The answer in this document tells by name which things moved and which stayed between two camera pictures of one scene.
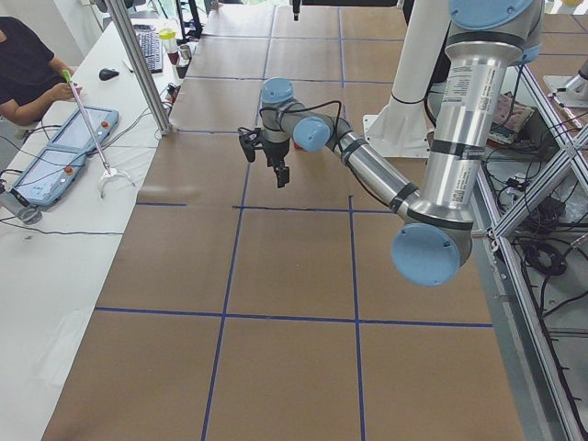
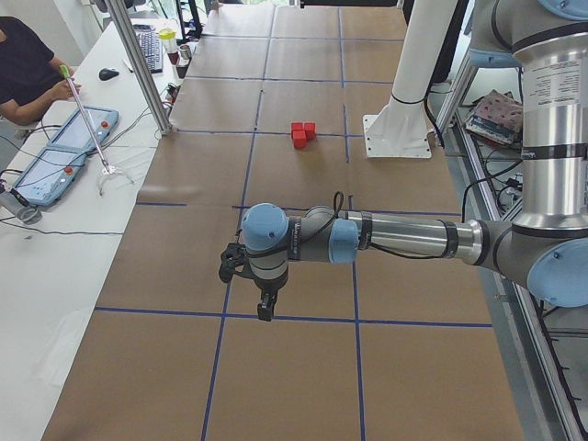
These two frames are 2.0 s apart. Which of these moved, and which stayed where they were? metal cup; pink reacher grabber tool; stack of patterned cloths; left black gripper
Moved: left black gripper
Stayed: metal cup; stack of patterned cloths; pink reacher grabber tool
